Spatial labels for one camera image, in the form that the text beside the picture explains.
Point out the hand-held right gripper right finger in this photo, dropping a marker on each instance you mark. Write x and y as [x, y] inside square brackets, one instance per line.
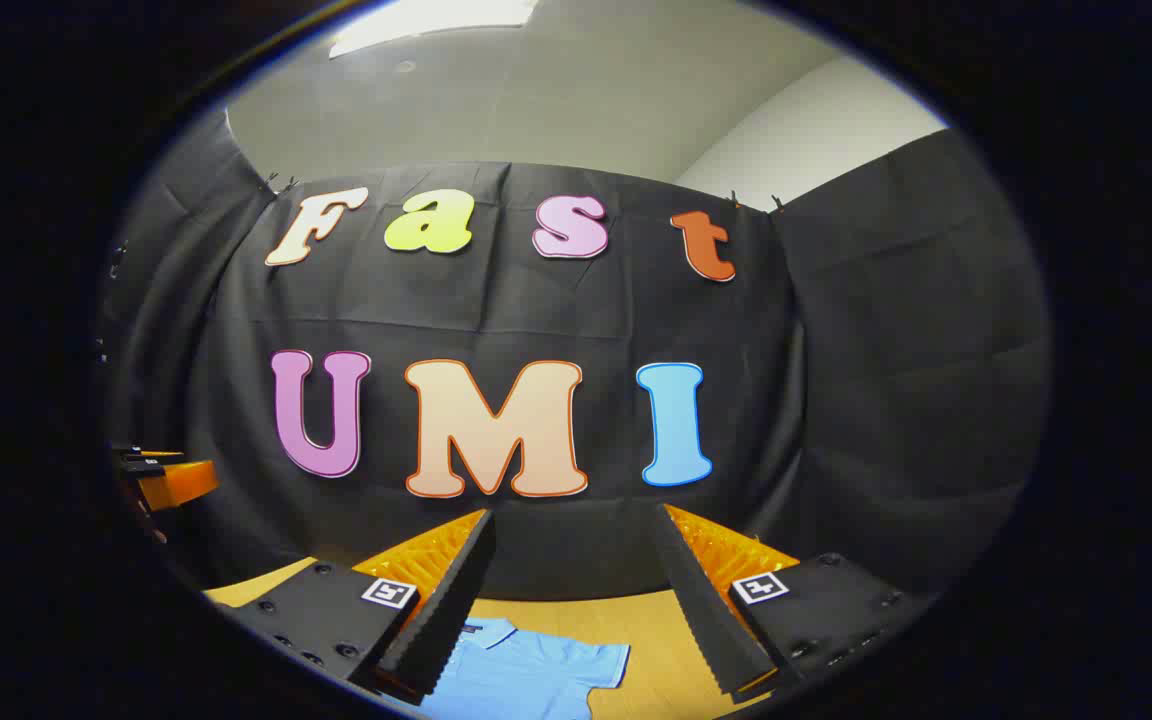
[706, 610]

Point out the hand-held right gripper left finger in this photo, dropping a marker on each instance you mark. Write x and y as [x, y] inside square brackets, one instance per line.
[446, 610]

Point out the ceiling light panel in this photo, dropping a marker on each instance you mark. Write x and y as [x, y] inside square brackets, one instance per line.
[426, 22]

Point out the light blue polo T-shirt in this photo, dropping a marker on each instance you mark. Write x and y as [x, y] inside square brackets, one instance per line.
[526, 672]

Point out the black backdrop cloth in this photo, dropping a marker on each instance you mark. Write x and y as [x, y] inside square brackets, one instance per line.
[536, 320]

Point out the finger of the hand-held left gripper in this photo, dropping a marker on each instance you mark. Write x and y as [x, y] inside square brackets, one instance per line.
[181, 484]
[148, 458]

